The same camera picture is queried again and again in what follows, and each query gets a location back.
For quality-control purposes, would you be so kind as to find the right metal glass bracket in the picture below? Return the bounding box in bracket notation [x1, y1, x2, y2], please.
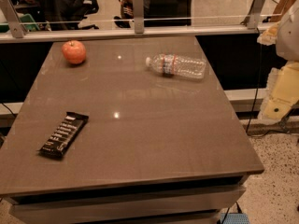
[244, 0, 265, 29]

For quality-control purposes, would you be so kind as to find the black rxbar chocolate bar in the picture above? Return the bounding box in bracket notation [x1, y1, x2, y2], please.
[39, 112, 89, 159]

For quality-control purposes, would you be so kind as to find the glass barrier panel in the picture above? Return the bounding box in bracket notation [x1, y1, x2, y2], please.
[0, 0, 289, 28]

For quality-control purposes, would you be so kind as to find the middle metal glass bracket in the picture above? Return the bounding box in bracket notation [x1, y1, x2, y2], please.
[133, 0, 144, 34]

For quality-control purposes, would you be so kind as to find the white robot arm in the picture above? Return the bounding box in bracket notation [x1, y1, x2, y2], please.
[257, 0, 299, 124]

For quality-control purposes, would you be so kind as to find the black office chair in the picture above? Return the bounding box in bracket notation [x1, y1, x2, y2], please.
[39, 0, 99, 31]

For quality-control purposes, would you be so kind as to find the left metal glass bracket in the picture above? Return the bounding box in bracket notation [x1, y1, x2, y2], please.
[0, 0, 26, 38]

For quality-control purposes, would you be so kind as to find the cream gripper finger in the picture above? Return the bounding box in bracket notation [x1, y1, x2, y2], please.
[258, 61, 299, 121]
[257, 22, 279, 46]

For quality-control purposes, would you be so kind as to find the red apple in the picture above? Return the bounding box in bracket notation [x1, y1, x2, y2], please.
[62, 40, 86, 64]

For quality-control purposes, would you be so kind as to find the grey table drawer unit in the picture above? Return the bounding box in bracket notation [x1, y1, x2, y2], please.
[7, 176, 246, 224]

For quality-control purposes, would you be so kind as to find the person in dark clothes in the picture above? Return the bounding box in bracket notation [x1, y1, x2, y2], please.
[114, 0, 192, 28]

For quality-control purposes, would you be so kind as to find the metal glass bracket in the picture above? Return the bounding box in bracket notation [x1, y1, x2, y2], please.
[133, 0, 144, 34]
[0, 0, 26, 38]
[244, 0, 265, 29]

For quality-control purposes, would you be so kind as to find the clear plastic water bottle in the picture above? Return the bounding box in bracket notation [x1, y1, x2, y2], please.
[146, 54, 206, 79]

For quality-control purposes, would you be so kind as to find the blue box under table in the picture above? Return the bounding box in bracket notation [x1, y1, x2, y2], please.
[221, 213, 250, 224]

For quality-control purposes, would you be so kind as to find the green bin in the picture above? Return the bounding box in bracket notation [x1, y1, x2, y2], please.
[0, 14, 40, 33]

